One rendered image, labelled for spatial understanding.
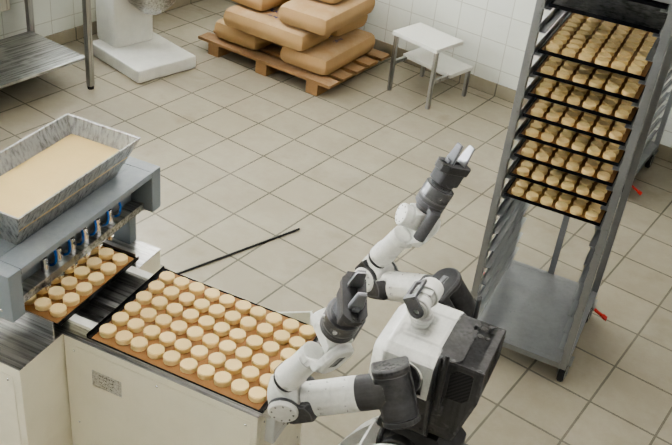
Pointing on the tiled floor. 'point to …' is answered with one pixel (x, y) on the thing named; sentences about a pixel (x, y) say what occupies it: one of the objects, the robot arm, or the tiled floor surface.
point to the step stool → (430, 56)
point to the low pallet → (315, 84)
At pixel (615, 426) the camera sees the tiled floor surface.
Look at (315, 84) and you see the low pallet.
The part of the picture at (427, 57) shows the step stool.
